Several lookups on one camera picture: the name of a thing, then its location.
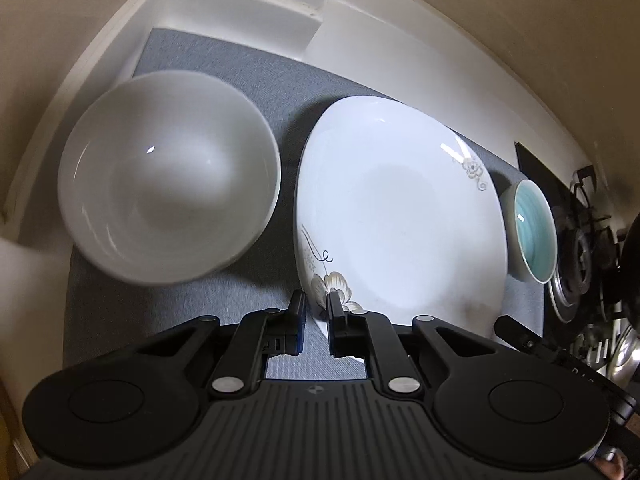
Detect large white bowl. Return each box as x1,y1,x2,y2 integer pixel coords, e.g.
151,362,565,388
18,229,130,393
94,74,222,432
57,71,282,286

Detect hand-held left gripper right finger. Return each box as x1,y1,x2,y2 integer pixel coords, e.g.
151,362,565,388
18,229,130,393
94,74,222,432
325,290,502,399

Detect small teal glazed bowl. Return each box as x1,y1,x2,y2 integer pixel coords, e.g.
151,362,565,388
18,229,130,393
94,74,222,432
499,178,559,285

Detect white floral plate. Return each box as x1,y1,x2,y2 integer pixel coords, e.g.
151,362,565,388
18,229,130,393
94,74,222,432
292,95,510,362

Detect grey fabric mat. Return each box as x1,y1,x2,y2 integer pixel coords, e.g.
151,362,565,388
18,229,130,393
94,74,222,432
64,27,547,382

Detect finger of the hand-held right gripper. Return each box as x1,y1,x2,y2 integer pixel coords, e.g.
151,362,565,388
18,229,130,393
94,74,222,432
492,314,555,362

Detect stainless steel pot lid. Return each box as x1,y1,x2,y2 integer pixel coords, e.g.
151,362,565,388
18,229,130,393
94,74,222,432
575,321,640,391

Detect black stove pan support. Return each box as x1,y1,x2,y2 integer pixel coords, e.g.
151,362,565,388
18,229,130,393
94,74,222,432
549,164,632,323

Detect black gas stove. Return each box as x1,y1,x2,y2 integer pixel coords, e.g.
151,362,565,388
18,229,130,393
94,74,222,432
514,141,640,361

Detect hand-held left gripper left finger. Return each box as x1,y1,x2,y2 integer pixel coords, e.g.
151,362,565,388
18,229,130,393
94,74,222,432
139,290,308,399

